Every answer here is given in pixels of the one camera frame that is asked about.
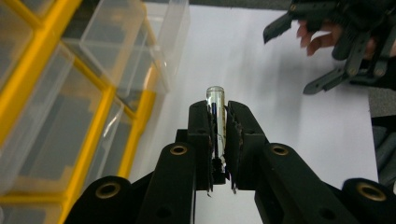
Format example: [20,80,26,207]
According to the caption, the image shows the white board sheet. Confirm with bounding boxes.
[129,3,379,224]

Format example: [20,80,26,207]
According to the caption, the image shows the grid of clear drawers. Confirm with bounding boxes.
[0,0,138,224]

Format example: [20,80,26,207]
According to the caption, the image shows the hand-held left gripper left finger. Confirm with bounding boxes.
[136,100,216,224]

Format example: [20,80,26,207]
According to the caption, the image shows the small glass vial black cap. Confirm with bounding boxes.
[205,85,227,185]

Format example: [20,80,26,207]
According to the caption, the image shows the clear plastic drawer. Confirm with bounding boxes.
[62,0,191,96]

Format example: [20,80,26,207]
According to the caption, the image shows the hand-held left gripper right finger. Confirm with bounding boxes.
[225,101,359,224]

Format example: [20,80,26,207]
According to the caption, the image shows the yellow black drawer organizer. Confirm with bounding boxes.
[0,0,191,224]

